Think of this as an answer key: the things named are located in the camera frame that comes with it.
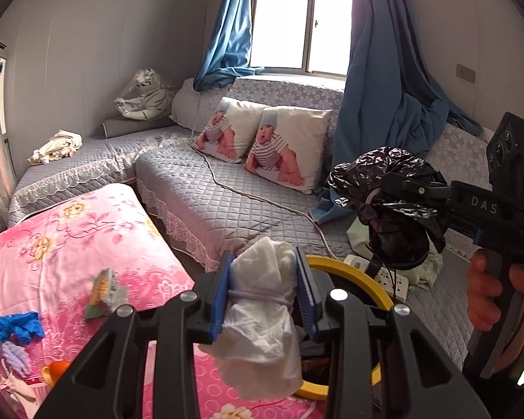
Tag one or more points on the yellow rim trash bin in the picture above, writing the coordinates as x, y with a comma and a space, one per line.
354, 277

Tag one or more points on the grey bolster pillow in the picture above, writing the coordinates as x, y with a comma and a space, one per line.
119, 125

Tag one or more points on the beige crumpled cloth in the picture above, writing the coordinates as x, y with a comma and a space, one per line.
62, 145

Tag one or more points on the blue left curtain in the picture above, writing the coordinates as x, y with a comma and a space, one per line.
227, 57

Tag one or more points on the right hand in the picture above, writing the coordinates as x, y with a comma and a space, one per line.
482, 288

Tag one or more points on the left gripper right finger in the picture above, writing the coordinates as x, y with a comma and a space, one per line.
418, 379

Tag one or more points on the left baby print pillow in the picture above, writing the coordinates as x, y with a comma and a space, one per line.
230, 130

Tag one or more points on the pink cloth pouch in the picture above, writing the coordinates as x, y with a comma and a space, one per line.
23, 397

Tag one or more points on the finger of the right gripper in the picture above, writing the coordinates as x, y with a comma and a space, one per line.
423, 188

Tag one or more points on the orange plastic bag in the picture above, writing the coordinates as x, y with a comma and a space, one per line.
52, 372

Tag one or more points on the blue right curtain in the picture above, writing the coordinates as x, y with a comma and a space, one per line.
390, 99

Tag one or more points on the purple bubble wrap bundle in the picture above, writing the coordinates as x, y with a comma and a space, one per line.
16, 358

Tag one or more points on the white power strip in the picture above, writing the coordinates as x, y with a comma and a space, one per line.
393, 283

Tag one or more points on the wall socket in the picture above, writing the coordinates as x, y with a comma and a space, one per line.
465, 73

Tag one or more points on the blue glove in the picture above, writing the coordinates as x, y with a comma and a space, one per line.
24, 327

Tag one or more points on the grey quilted sofa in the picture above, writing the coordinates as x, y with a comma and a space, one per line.
209, 209

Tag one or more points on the window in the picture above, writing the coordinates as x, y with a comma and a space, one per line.
302, 36

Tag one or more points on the baby print pillow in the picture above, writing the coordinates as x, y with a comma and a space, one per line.
230, 130
288, 147

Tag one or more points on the grey cushion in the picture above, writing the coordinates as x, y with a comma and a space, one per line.
191, 109

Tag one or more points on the green white cloth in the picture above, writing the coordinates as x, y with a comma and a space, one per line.
422, 276

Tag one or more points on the right baby print pillow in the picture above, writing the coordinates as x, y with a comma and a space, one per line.
288, 147

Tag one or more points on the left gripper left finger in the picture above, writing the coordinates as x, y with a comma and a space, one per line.
107, 379

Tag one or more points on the black plastic bag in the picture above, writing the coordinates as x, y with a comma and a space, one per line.
399, 231

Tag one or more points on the white tiger plush toy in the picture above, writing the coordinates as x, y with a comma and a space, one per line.
145, 97

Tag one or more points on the pink floral bed cover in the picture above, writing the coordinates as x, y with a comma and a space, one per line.
48, 264

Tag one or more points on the blue curtain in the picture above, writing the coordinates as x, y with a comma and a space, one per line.
390, 99
227, 57

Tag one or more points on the orange snack wrapper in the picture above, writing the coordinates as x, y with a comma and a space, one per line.
106, 296

